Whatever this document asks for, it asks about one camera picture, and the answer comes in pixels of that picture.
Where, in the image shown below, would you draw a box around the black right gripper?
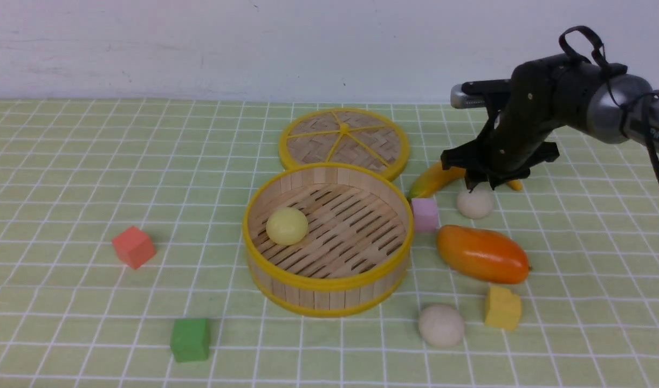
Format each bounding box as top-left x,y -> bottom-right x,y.
441,57 -> 565,191

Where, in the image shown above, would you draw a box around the pale yellow bun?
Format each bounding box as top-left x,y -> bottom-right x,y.
265,207 -> 309,246

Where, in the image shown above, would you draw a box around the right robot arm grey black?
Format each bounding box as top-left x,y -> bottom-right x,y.
441,54 -> 659,189

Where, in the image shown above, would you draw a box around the bamboo steamer lid yellow rim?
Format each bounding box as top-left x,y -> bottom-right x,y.
278,108 -> 410,180

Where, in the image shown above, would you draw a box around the bamboo steamer tray yellow rims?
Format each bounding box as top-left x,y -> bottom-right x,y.
242,163 -> 414,318

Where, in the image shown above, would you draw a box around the white bun near banana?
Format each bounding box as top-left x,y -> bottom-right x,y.
456,187 -> 496,219

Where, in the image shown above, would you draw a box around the yellow plastic banana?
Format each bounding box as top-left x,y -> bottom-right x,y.
408,162 -> 523,200

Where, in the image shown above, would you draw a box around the pink foam cube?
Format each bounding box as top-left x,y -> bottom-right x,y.
410,197 -> 440,233

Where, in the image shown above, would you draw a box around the orange plastic mango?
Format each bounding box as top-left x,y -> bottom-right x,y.
436,224 -> 532,285

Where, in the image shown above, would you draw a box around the yellow foam cube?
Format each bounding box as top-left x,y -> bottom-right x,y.
483,285 -> 523,330

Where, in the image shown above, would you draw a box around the white bun near front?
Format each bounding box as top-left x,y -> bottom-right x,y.
418,303 -> 465,347

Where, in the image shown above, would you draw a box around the green foam cube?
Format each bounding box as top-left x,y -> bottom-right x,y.
170,318 -> 210,363

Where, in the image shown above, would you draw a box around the red foam cube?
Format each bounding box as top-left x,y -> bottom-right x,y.
112,226 -> 156,269

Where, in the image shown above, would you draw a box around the green checkered tablecloth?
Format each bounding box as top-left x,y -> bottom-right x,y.
0,99 -> 659,387

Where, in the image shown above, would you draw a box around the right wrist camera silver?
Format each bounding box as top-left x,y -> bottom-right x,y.
450,79 -> 511,109

